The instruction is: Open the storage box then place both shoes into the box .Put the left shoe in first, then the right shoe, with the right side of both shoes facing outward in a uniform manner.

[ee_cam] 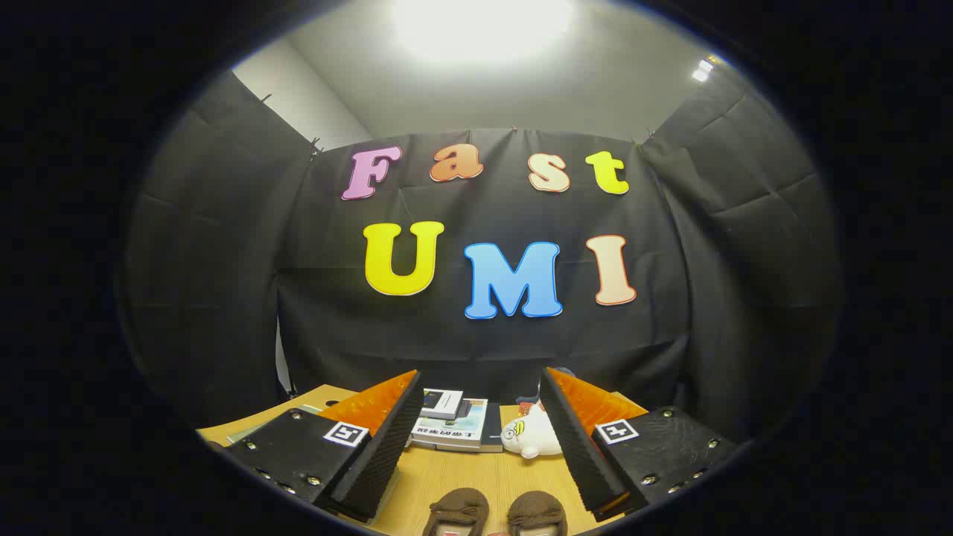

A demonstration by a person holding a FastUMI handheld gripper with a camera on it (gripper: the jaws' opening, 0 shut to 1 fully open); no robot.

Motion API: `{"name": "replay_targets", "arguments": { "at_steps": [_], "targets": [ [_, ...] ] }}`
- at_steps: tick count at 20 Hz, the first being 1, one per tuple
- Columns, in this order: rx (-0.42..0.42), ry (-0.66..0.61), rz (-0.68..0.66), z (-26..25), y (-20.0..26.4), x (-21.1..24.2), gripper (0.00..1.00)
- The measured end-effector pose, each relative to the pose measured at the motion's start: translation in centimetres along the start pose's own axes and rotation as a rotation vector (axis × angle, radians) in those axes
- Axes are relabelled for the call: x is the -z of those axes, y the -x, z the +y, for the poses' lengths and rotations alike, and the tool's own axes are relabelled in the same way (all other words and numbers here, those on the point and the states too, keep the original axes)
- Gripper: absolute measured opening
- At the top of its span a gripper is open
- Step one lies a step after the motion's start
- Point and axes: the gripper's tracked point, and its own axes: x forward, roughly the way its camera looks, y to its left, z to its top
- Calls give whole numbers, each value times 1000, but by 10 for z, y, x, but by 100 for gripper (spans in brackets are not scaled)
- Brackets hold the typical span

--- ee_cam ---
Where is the penguin plush toy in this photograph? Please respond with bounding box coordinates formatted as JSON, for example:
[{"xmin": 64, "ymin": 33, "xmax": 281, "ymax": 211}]
[{"xmin": 517, "ymin": 366, "xmax": 578, "ymax": 418}]

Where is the small book blue picture cover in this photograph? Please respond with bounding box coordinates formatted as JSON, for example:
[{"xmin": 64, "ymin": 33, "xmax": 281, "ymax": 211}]
[{"xmin": 421, "ymin": 389, "xmax": 464, "ymax": 420}]

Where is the brown fuzzy shoe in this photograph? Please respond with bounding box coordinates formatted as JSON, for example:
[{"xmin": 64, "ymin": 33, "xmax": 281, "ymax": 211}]
[
  {"xmin": 423, "ymin": 488, "xmax": 491, "ymax": 536},
  {"xmin": 506, "ymin": 490, "xmax": 568, "ymax": 536}
]

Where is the large book pale blue cover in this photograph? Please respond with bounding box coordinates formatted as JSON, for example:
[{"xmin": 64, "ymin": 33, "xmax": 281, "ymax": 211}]
[{"xmin": 411, "ymin": 398, "xmax": 488, "ymax": 451}]

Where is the bright ceiling light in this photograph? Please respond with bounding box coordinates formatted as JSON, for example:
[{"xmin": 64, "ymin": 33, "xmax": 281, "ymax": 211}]
[{"xmin": 391, "ymin": 0, "xmax": 578, "ymax": 64}]

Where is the white plush toy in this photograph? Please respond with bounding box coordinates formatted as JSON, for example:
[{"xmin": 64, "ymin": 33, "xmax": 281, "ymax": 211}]
[{"xmin": 500, "ymin": 406, "xmax": 563, "ymax": 459}]

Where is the green fabric storage box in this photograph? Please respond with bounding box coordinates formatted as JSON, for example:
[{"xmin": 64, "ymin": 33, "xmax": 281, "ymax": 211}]
[{"xmin": 226, "ymin": 404, "xmax": 403, "ymax": 526}]

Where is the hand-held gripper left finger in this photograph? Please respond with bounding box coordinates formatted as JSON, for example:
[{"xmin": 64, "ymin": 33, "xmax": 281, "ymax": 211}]
[{"xmin": 223, "ymin": 370, "xmax": 424, "ymax": 522}]

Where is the dark grey book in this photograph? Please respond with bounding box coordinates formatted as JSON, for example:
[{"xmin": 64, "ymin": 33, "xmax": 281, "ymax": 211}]
[{"xmin": 476, "ymin": 402, "xmax": 504, "ymax": 453}]

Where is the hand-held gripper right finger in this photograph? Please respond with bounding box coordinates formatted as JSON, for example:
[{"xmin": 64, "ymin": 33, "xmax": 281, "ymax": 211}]
[{"xmin": 540, "ymin": 366, "xmax": 738, "ymax": 522}]

